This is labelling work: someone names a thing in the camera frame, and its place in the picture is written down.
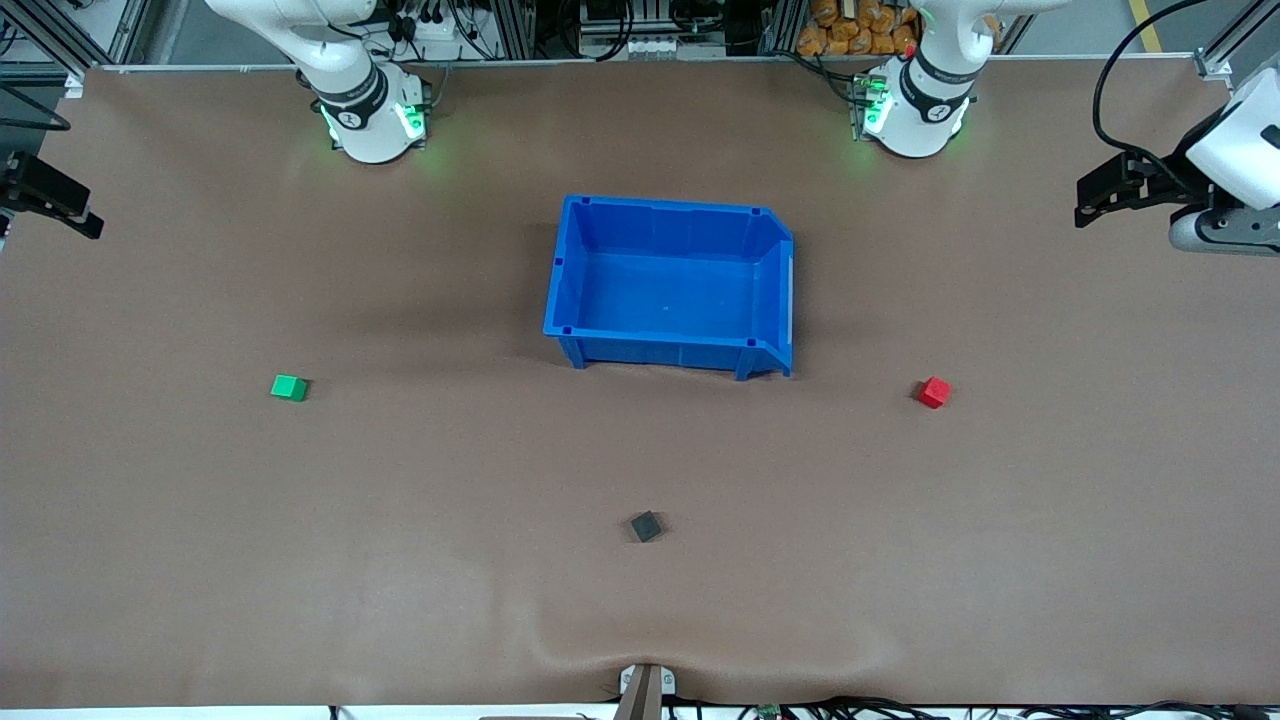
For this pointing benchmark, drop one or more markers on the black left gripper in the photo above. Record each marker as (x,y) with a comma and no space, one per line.
(1168,180)

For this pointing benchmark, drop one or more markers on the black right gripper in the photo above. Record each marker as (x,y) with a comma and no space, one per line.
(22,178)

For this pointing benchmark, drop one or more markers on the red cube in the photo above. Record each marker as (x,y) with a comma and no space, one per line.
(933,392)

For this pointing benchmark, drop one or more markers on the green cube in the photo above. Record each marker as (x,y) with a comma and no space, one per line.
(289,388)

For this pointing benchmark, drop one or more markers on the black cube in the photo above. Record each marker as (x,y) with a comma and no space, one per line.
(647,526)

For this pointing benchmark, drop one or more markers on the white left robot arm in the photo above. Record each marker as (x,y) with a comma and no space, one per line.
(925,100)

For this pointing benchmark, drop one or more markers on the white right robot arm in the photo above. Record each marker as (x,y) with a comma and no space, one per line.
(375,140)

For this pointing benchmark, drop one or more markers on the orange packaged items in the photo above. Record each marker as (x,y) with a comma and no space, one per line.
(850,25)

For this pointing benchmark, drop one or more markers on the white power strip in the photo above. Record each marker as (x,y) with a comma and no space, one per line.
(430,40)

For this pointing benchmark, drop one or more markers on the blue plastic storage bin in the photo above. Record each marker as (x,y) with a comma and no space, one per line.
(665,290)

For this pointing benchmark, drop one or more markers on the grey electronics box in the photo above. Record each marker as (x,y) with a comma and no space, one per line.
(650,35)

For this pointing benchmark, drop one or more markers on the green circuit board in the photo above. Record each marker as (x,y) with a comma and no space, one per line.
(769,712)

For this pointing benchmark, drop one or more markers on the aluminium frame post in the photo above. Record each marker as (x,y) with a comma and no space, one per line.
(60,30)
(1235,40)

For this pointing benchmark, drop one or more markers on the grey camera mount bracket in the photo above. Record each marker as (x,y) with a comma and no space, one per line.
(640,690)

